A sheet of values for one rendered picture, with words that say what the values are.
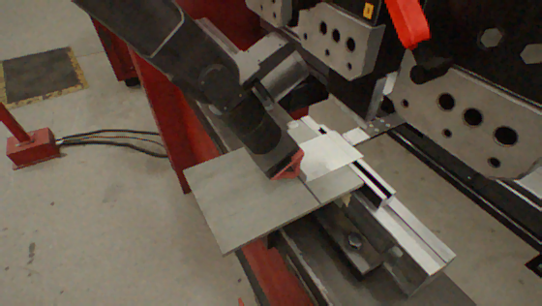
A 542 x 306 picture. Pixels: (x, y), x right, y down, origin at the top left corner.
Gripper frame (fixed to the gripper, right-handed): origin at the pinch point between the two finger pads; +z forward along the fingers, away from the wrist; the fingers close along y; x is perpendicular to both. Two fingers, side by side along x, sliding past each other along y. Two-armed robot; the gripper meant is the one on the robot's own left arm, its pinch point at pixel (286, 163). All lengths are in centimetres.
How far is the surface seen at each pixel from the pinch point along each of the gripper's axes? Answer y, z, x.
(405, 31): -12.4, -22.2, -15.8
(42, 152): 156, 46, 115
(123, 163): 129, 71, 81
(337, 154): -2.0, 5.6, -8.5
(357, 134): 0.3, 8.5, -14.6
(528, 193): -23.8, 19.0, -28.8
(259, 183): -0.8, -1.5, 5.6
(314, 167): -2.4, 3.0, -3.5
